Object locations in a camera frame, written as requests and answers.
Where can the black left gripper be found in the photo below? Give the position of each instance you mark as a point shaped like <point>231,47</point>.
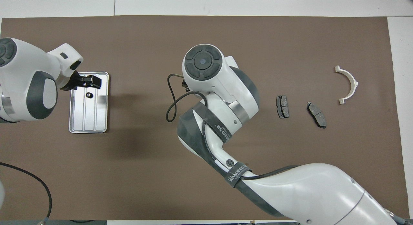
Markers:
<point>71,81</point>

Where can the small black bearing gear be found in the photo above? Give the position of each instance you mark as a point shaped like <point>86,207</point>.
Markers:
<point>88,95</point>

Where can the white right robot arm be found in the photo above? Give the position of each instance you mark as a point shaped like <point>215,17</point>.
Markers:
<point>306,192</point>

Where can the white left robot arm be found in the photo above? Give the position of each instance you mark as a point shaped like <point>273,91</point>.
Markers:
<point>25,73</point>

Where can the silver metal tray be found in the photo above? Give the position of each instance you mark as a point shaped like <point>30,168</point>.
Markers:
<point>96,118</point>

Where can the brown table mat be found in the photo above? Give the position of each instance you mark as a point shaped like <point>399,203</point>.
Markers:
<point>145,41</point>

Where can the dark rectangular brake pad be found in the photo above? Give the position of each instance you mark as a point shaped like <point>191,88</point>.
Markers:
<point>282,106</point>

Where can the dark angled brake pad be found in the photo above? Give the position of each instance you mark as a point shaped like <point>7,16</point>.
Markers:
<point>316,114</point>

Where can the white semicircular bracket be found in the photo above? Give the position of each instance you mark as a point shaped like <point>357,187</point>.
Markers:
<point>354,85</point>

